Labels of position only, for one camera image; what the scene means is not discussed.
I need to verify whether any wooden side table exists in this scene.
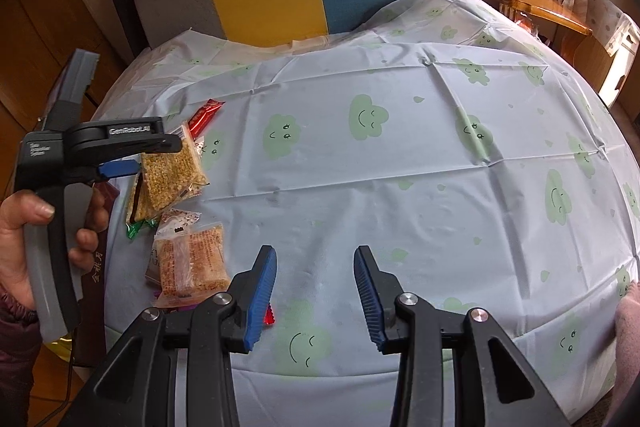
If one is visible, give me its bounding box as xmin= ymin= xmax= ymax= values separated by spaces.
xmin=440 ymin=0 xmax=593 ymax=62

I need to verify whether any person's left hand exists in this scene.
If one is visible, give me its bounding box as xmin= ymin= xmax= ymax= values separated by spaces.
xmin=0 ymin=189 xmax=112 ymax=310

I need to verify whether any black cable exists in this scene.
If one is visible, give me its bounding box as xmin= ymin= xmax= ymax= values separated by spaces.
xmin=37 ymin=347 xmax=86 ymax=427

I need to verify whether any clear grain bar packet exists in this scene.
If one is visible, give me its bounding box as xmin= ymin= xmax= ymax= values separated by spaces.
xmin=141 ymin=122 xmax=210 ymax=212
xmin=125 ymin=172 xmax=166 ymax=228

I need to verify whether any white dotted cloth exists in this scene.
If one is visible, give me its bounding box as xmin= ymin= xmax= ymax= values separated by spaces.
xmin=585 ymin=0 xmax=640 ymax=58

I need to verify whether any clear orange crisp packet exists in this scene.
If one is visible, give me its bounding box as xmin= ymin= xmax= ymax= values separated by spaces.
xmin=185 ymin=223 xmax=232 ymax=295
xmin=150 ymin=232 xmax=193 ymax=304

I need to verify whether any red snack packet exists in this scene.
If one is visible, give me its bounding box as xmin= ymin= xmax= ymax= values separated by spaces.
xmin=187 ymin=99 xmax=227 ymax=138

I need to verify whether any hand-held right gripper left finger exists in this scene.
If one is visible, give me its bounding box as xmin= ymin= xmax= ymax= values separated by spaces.
xmin=60 ymin=245 xmax=278 ymax=427

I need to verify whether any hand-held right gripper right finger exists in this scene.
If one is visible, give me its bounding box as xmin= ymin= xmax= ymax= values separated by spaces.
xmin=352 ymin=245 xmax=571 ymax=427

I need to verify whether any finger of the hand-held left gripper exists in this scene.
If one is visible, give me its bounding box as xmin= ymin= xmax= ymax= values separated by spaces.
xmin=65 ymin=118 xmax=184 ymax=158
xmin=75 ymin=158 xmax=142 ymax=182

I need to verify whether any person's left forearm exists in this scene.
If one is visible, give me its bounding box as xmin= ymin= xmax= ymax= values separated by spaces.
xmin=0 ymin=279 xmax=46 ymax=427

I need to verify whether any pink cloth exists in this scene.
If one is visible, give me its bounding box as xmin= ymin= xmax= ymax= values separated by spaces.
xmin=612 ymin=279 xmax=640 ymax=418

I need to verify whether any cloud print tablecloth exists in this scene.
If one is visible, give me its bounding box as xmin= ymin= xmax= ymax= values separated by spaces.
xmin=92 ymin=0 xmax=640 ymax=427

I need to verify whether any maroon gift box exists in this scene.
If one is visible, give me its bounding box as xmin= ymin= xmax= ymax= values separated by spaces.
xmin=42 ymin=181 xmax=122 ymax=370

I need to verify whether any green snack wrapper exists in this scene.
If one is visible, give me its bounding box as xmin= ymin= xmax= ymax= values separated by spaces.
xmin=125 ymin=219 xmax=161 ymax=240

